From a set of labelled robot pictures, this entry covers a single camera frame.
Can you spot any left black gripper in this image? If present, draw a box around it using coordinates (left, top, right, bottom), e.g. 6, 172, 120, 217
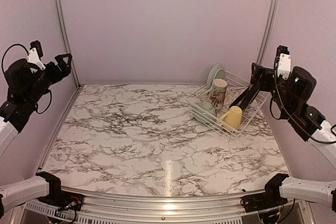
23, 52, 71, 106

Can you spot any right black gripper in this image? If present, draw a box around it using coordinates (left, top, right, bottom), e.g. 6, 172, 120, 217
251, 62, 295, 116

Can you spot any yellow mug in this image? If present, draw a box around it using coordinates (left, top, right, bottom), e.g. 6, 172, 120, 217
219, 106, 243, 132

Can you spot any beige patterned mug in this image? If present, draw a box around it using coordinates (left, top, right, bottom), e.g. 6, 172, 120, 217
209, 79, 227, 110

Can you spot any green floral plate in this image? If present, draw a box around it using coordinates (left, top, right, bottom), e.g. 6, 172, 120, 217
206, 63, 226, 89

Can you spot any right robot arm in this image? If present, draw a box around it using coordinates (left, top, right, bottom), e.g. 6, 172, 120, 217
231, 63, 335, 212

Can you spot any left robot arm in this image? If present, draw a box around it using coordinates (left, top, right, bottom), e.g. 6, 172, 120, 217
1, 54, 72, 215

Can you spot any green bowl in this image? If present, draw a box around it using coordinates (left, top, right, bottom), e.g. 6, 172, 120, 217
193, 102, 217, 124

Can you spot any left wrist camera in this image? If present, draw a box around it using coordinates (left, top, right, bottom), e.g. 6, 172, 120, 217
27, 40, 46, 70

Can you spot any white wire dish rack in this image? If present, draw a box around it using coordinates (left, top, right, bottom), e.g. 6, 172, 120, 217
186, 71, 269, 139

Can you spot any left aluminium frame post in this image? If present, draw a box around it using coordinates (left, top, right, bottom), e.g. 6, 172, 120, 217
49, 0, 81, 88

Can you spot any aluminium frame post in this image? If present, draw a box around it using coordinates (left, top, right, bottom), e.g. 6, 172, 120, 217
257, 0, 279, 65
49, 0, 81, 88

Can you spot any right aluminium frame post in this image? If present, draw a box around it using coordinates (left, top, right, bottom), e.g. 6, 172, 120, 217
257, 0, 279, 65

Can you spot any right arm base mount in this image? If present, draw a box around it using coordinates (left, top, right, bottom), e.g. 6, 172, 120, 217
240, 193, 288, 212

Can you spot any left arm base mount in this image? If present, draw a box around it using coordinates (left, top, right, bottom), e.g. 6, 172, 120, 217
37, 190, 84, 211

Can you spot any front aluminium rail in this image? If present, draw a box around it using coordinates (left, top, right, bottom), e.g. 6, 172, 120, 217
10, 186, 316, 224

